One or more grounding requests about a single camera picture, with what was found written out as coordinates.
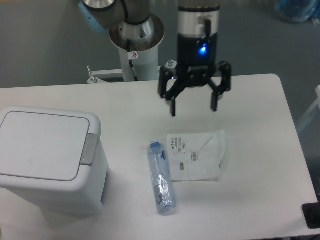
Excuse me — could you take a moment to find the white push-button trash can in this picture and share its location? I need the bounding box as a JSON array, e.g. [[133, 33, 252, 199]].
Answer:
[[0, 106, 109, 215]]

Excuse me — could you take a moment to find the white plastic packaging bag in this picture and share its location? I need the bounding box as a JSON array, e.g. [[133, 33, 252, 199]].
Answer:
[[166, 130, 226, 182]]

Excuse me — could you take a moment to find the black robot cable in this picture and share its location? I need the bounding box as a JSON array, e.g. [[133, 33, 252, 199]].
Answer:
[[126, 38, 139, 82]]

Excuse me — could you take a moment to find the black object at table edge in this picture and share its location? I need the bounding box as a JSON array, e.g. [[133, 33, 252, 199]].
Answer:
[[302, 202, 320, 229]]

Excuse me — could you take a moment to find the white frame at right edge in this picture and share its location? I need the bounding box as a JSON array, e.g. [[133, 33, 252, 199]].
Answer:
[[296, 85, 320, 134]]

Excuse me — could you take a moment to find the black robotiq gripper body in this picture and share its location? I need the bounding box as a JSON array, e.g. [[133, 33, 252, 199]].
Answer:
[[176, 33, 218, 88]]

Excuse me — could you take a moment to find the clear plastic water bottle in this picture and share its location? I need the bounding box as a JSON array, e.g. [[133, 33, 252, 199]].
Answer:
[[147, 140, 176, 216]]

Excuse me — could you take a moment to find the white pedestal base frame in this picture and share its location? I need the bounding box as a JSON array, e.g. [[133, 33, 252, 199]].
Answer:
[[86, 59, 178, 84]]

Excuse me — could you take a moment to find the grey trash can push button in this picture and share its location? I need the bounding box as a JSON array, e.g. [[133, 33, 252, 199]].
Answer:
[[80, 133, 98, 167]]

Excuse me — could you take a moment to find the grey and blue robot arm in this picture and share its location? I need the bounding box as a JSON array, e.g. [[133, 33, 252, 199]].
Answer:
[[78, 0, 232, 116]]

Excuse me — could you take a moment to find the white trash can lid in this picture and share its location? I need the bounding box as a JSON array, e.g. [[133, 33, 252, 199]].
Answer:
[[0, 111, 90, 182]]

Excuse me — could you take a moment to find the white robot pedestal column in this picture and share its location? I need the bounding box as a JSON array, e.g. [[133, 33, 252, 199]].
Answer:
[[118, 46, 158, 82]]

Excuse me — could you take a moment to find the blue plastic bag on floor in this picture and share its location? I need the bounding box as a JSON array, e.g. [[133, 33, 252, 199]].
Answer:
[[274, 0, 320, 25]]

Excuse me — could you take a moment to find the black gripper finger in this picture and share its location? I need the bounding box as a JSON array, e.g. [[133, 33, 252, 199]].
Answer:
[[157, 65, 190, 117], [205, 61, 232, 112]]

